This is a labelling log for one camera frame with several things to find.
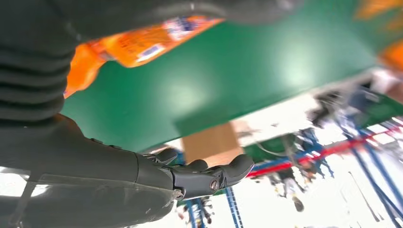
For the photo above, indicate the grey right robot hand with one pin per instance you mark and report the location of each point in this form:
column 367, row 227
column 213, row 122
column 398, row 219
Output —
column 78, row 176

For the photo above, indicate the yellow taped flattened cardboard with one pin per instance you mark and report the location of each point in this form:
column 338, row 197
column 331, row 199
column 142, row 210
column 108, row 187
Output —
column 377, row 6

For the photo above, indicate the red rack beam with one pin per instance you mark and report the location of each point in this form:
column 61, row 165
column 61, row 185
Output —
column 330, row 151

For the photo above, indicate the green plastic crate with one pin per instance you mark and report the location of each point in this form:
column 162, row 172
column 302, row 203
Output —
column 384, row 113

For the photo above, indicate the brown cardboard box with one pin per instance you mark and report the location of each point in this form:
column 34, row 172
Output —
column 211, row 141

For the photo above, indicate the blue shelving rack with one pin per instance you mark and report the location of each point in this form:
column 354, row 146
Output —
column 233, row 204

